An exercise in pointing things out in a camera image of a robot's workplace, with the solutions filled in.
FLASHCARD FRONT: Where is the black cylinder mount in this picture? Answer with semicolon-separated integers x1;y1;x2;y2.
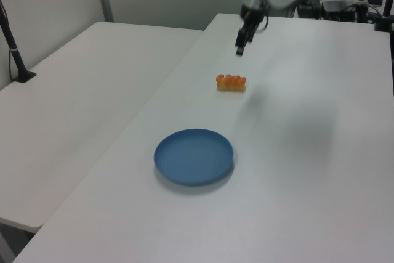
356;4;369;24

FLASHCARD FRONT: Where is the black electronics box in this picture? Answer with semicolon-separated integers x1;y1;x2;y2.
321;0;360;23

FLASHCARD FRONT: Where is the black camera stand with clamp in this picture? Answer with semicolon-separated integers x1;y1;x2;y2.
373;0;394;33

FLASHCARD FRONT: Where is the black stand cable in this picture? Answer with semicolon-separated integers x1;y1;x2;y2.
0;0;15;83

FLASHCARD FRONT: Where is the black camera stand with plate base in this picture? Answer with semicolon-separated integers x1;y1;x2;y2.
0;0;38;84

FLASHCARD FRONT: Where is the orange twisted bread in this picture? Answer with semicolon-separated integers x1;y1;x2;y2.
215;73;247;92

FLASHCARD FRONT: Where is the white side table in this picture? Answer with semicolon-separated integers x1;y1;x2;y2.
0;21;204;233

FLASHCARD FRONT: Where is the blue round plate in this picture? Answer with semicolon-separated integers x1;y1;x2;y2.
153;129;235;187

